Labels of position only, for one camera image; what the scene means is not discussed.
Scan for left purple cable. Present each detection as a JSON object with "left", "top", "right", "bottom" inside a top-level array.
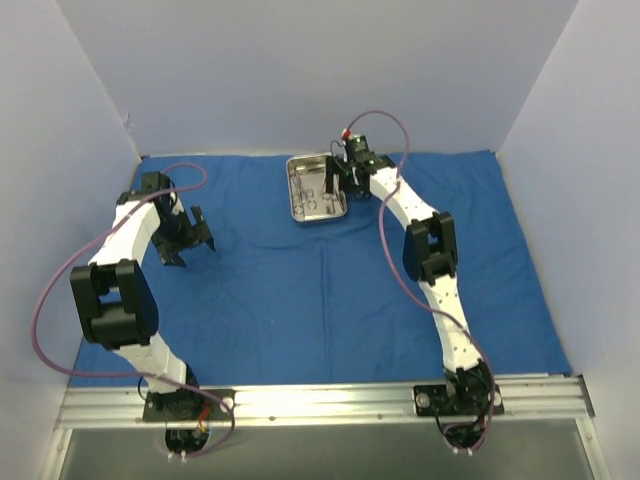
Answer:
[{"left": 32, "top": 163, "right": 236, "bottom": 459}]

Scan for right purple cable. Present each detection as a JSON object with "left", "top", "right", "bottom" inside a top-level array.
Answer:
[{"left": 342, "top": 110, "right": 496, "bottom": 451}]

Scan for purple cable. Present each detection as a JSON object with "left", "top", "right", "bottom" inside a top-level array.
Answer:
[
  {"left": 32, "top": 163, "right": 236, "bottom": 459},
  {"left": 342, "top": 110, "right": 496, "bottom": 451}
]

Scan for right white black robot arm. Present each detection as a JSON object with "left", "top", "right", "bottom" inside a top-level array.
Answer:
[{"left": 325, "top": 130, "right": 496, "bottom": 413}]

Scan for stainless steel instrument tray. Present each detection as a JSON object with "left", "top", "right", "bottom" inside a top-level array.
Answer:
[{"left": 286, "top": 153, "right": 348, "bottom": 224}]

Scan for aluminium front rail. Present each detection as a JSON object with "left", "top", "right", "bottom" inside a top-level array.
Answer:
[{"left": 56, "top": 375, "right": 595, "bottom": 429}]

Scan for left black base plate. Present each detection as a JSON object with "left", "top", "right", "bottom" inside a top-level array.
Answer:
[{"left": 142, "top": 389, "right": 236, "bottom": 423}]

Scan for blue surgical drape cloth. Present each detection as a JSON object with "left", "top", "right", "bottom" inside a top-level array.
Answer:
[{"left": 67, "top": 149, "right": 574, "bottom": 389}]

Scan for steel forceps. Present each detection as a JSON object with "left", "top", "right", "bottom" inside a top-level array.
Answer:
[
  {"left": 293, "top": 171, "right": 317, "bottom": 215},
  {"left": 322, "top": 192, "right": 340, "bottom": 215}
]

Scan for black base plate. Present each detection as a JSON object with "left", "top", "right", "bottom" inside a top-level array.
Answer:
[
  {"left": 142, "top": 389, "right": 236, "bottom": 423},
  {"left": 413, "top": 381, "right": 491, "bottom": 417}
]

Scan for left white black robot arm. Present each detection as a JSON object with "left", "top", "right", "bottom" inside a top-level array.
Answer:
[{"left": 70, "top": 171, "right": 215, "bottom": 419}]

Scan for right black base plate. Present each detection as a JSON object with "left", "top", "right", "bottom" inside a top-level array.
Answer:
[{"left": 413, "top": 381, "right": 491, "bottom": 417}]

